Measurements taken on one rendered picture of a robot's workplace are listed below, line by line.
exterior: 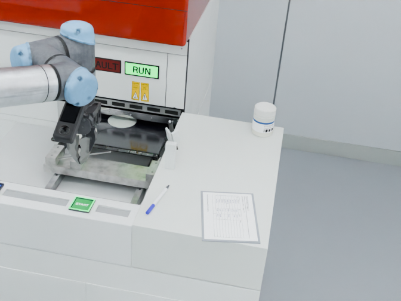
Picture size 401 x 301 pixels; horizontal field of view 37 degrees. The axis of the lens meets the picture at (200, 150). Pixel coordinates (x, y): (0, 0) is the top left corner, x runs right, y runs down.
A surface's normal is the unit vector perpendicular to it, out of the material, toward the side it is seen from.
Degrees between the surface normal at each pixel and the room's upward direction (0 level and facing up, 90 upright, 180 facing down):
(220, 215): 0
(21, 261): 90
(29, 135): 0
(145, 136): 0
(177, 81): 90
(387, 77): 90
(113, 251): 90
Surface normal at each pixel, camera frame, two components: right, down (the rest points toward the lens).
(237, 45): -0.18, 0.52
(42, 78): 0.64, -0.25
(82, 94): 0.67, 0.46
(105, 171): 0.07, -0.84
